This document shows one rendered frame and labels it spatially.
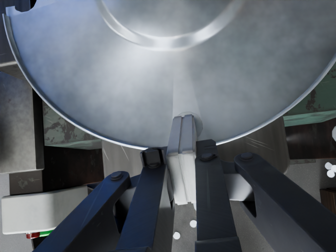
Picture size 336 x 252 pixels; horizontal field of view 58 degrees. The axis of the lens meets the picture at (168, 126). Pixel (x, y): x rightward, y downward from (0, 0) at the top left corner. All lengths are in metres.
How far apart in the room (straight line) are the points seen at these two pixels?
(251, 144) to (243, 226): 0.81
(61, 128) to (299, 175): 0.80
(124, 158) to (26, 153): 0.22
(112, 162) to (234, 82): 0.11
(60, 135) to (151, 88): 0.20
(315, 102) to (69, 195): 0.36
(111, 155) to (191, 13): 0.13
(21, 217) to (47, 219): 0.04
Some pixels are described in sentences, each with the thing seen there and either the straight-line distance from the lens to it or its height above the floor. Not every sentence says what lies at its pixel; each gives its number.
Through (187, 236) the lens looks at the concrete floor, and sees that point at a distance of 1.04.
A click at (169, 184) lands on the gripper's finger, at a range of 0.15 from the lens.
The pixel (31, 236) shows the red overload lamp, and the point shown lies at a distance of 0.47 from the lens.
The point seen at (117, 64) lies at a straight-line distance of 0.25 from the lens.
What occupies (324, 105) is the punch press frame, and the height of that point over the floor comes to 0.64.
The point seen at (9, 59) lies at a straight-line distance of 0.40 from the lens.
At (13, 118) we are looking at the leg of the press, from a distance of 0.45.
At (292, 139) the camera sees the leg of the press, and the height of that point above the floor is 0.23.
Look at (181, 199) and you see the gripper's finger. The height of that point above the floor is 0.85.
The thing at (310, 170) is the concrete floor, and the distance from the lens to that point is 1.05.
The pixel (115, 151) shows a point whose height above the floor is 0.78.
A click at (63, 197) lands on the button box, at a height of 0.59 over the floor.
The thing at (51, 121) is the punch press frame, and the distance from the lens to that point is 0.42.
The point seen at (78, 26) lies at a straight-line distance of 0.27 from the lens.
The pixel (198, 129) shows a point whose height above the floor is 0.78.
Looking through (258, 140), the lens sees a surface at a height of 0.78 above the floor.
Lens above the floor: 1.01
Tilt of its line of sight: 80 degrees down
